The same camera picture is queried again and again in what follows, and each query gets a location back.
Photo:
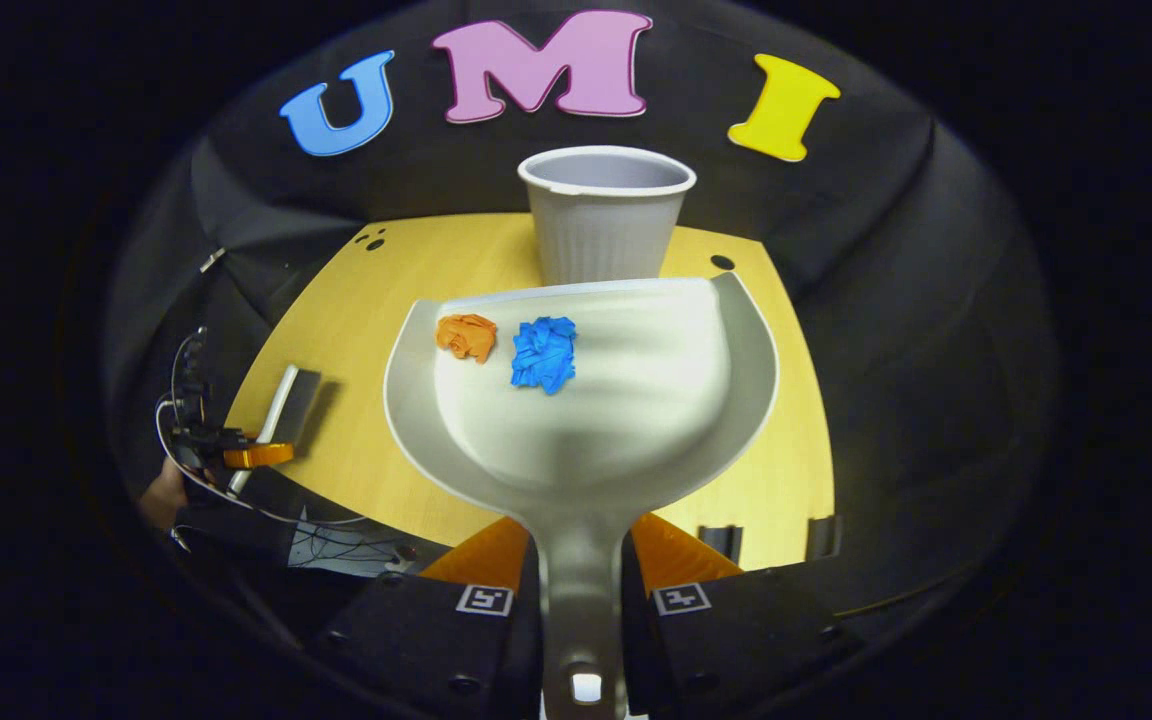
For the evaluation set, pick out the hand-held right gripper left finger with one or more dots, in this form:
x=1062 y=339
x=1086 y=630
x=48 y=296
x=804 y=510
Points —
x=406 y=640

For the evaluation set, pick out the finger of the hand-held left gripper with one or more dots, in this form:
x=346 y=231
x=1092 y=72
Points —
x=256 y=456

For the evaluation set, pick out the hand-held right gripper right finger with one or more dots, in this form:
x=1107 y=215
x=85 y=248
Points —
x=736 y=640

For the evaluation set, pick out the orange paper scrap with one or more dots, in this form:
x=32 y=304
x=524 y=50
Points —
x=466 y=336

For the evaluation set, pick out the grey dustpan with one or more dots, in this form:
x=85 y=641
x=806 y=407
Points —
x=616 y=420

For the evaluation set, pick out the blue paper scrap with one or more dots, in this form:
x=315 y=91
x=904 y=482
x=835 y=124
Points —
x=543 y=355

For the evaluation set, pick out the white ribbed garbage bin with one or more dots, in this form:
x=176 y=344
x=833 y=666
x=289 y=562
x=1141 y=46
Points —
x=601 y=230

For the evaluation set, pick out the wooden desktop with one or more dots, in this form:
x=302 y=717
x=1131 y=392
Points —
x=356 y=330

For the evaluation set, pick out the black table clamp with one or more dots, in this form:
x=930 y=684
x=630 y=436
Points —
x=821 y=537
x=721 y=542

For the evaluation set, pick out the metal binder clip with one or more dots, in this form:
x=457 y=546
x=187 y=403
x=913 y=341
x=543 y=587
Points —
x=213 y=260

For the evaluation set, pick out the black backdrop cloth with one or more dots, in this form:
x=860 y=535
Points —
x=886 y=350

